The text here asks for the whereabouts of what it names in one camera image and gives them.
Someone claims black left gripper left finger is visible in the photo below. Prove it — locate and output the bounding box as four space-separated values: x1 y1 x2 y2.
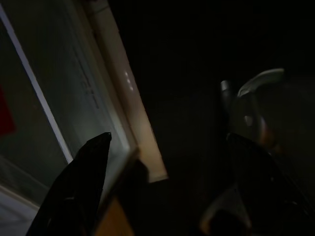
26 132 113 236

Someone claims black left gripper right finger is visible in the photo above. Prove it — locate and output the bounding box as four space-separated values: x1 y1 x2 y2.
225 132 315 236

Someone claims steel grey fridge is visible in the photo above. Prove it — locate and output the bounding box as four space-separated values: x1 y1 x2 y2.
0 0 169 236

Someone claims small red box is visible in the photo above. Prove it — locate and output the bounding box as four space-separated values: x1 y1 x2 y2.
0 85 17 137

